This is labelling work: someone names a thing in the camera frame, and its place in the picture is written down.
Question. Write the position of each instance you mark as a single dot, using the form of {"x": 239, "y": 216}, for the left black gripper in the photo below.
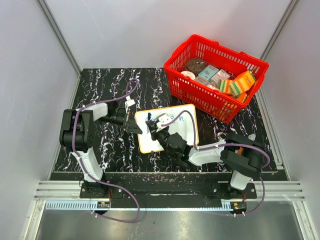
{"x": 132, "y": 127}

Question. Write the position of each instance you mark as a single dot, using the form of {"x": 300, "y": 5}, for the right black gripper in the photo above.
{"x": 153, "y": 125}

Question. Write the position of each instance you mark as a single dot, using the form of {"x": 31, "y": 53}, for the blue capped whiteboard marker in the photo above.
{"x": 149, "y": 115}

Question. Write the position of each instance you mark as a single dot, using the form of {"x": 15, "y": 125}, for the yellow framed whiteboard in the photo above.
{"x": 183, "y": 126}

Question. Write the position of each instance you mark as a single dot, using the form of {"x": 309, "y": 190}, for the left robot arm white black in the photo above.
{"x": 77, "y": 132}

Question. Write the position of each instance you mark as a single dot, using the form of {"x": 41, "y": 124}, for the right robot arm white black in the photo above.
{"x": 245, "y": 157}

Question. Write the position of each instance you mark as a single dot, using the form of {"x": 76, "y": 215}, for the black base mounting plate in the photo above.
{"x": 204, "y": 184}

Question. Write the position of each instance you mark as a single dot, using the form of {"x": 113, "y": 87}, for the brown chocolate muffin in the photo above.
{"x": 195, "y": 65}

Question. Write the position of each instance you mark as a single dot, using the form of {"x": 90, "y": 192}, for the teal small carton box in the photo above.
{"x": 208, "y": 72}

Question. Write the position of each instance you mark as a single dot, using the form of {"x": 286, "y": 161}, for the yellow green sponge pack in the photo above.
{"x": 224, "y": 86}

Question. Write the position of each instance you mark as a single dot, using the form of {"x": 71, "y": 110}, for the red plastic shopping basket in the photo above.
{"x": 200, "y": 92}

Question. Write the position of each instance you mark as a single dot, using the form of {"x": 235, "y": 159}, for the pink white carton box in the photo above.
{"x": 220, "y": 75}

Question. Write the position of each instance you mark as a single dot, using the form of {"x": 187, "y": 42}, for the orange sponge pack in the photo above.
{"x": 244, "y": 81}

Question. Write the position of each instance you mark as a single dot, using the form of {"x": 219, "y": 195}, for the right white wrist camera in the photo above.
{"x": 163, "y": 121}

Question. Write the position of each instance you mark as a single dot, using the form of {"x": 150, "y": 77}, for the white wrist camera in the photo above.
{"x": 163, "y": 121}
{"x": 129, "y": 102}

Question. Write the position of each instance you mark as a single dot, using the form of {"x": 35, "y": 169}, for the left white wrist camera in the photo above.
{"x": 129, "y": 102}

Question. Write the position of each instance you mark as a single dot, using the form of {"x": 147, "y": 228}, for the aluminium frame rail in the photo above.
{"x": 68, "y": 195}

